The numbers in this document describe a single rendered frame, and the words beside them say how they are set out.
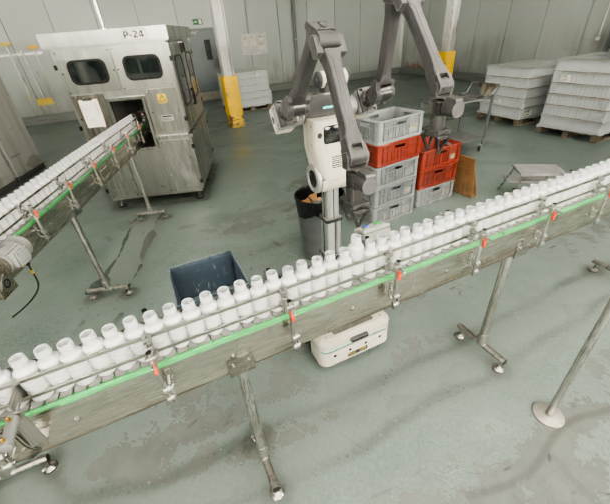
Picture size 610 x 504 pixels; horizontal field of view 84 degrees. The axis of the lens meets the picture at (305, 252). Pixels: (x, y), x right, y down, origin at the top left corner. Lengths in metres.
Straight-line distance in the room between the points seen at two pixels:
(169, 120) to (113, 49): 0.85
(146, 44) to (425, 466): 4.47
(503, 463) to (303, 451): 1.00
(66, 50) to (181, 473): 4.21
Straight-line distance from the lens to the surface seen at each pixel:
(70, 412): 1.34
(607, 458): 2.45
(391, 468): 2.05
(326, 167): 1.78
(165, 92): 4.60
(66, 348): 1.20
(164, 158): 4.82
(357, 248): 1.29
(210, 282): 1.83
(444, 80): 1.51
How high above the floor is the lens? 1.86
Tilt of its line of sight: 33 degrees down
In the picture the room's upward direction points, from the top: 5 degrees counter-clockwise
